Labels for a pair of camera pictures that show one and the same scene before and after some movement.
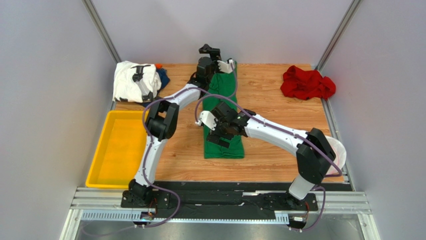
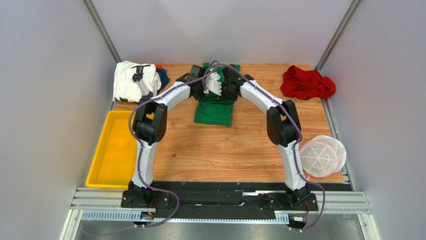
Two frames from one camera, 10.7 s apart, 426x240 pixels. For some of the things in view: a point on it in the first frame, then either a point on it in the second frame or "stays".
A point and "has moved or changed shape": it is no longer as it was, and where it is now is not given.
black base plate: (217, 200) stays
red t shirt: (306, 85) stays
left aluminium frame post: (102, 30) stays
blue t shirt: (165, 79) stays
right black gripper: (217, 129) → (225, 93)
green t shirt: (222, 88) has moved or changed shape
